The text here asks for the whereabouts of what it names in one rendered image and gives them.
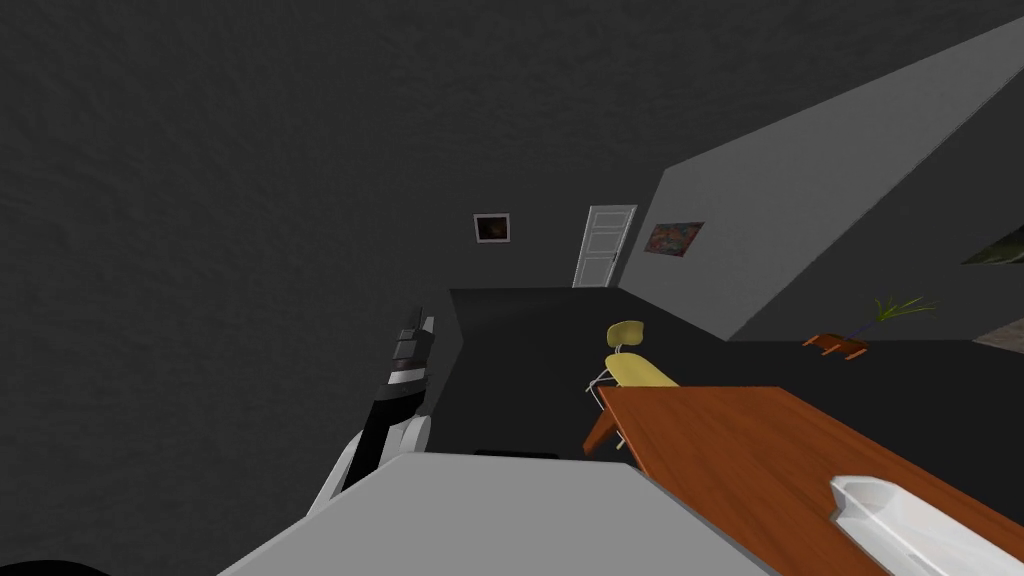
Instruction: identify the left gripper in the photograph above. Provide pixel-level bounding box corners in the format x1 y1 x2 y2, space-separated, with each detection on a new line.
392 306 437 375

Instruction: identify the white panel door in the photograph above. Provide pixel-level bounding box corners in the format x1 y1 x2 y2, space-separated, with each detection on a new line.
571 204 639 289

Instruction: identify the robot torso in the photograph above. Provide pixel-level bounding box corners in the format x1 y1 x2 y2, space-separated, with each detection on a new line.
215 448 782 576

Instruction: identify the yellow chair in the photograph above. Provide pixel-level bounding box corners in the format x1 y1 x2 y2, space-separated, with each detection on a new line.
584 320 681 451

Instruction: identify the brown wooden table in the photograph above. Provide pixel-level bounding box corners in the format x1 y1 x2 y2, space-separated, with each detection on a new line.
582 385 1024 576

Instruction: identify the green plant in orange stand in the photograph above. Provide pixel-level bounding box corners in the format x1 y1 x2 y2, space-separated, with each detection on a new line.
802 295 939 361

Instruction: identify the dark framed wall picture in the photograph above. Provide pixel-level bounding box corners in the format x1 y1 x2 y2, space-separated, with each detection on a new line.
472 212 512 245

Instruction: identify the colourful wall picture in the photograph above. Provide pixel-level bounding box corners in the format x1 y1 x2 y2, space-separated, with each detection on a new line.
643 221 706 259

